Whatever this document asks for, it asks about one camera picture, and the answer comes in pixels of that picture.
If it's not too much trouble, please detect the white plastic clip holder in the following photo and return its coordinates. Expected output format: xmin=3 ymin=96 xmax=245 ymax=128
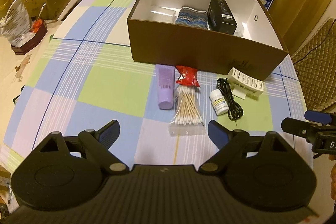
xmin=227 ymin=68 xmax=264 ymax=100

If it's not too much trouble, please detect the red snack packet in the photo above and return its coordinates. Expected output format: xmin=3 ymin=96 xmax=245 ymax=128
xmin=176 ymin=65 xmax=200 ymax=88

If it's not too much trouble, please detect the white medicine bottle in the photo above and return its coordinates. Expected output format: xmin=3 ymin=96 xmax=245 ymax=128
xmin=209 ymin=89 xmax=229 ymax=116

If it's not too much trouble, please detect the clear plastic case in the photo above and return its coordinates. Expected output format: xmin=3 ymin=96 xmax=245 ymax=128
xmin=149 ymin=6 xmax=177 ymax=24

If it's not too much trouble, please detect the quilted brown chair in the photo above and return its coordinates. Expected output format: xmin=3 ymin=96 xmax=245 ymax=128
xmin=291 ymin=18 xmax=335 ymax=111

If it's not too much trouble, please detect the cotton swabs bag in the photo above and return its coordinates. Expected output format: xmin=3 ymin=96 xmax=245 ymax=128
xmin=169 ymin=85 xmax=206 ymax=136

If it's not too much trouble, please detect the brown cardboard storage box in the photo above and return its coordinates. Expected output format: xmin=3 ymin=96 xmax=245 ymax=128
xmin=127 ymin=0 xmax=288 ymax=80

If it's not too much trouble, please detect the checkered tablecloth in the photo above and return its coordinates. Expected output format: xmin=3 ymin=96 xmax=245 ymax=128
xmin=0 ymin=0 xmax=314 ymax=175

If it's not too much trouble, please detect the clear dental floss box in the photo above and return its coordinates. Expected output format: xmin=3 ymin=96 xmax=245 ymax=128
xmin=234 ymin=22 xmax=249 ymax=38

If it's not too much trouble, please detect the black power cable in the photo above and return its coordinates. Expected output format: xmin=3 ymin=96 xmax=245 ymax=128
xmin=292 ymin=21 xmax=336 ymax=66

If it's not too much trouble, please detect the dark wooden tray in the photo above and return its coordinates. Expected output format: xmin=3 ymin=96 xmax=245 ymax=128
xmin=11 ymin=20 xmax=47 ymax=55

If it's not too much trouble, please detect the striped knitted sock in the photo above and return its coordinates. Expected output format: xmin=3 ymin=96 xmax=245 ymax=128
xmin=175 ymin=6 xmax=208 ymax=30

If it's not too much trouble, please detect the purple cream tube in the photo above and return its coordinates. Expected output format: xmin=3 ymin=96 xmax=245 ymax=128
xmin=155 ymin=64 xmax=175 ymax=110

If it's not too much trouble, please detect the black product box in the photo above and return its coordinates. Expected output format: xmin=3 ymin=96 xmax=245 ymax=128
xmin=207 ymin=0 xmax=238 ymax=35

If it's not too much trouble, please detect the person right hand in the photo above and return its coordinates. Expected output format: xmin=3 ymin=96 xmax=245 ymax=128
xmin=329 ymin=155 xmax=336 ymax=200

